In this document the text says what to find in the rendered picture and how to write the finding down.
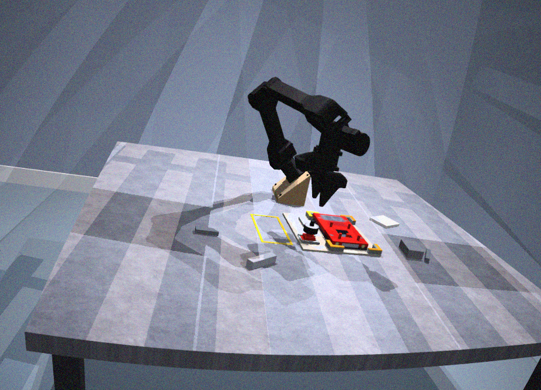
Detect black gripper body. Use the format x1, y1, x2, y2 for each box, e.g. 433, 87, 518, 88
310, 143, 347, 188

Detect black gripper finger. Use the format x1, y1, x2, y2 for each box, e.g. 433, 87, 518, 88
308, 170, 320, 199
317, 180, 339, 207

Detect white flat rectangular slab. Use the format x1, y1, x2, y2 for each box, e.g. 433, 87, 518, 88
369, 215, 400, 228

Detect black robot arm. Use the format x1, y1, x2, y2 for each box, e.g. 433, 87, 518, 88
248, 77, 370, 183

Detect grey wheel with black tyre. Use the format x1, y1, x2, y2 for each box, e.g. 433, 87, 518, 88
303, 223, 319, 235

